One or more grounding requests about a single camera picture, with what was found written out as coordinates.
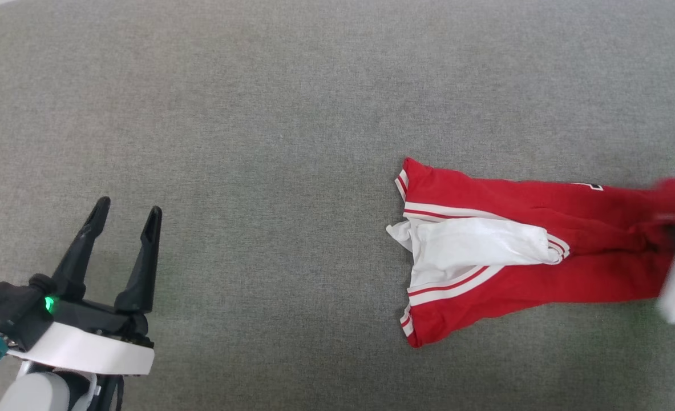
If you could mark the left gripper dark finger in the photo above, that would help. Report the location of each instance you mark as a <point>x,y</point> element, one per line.
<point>77,257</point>
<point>143,268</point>

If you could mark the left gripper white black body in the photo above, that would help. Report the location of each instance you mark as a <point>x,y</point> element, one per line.
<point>92,348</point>

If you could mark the red and white garment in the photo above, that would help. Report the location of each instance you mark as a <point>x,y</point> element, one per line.
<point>542,274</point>

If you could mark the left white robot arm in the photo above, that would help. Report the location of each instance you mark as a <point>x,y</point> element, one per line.
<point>40,394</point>

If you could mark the grey fabric sofa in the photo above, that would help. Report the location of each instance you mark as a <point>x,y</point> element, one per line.
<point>257,142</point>

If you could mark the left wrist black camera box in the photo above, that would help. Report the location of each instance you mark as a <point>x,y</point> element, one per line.
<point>6,311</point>

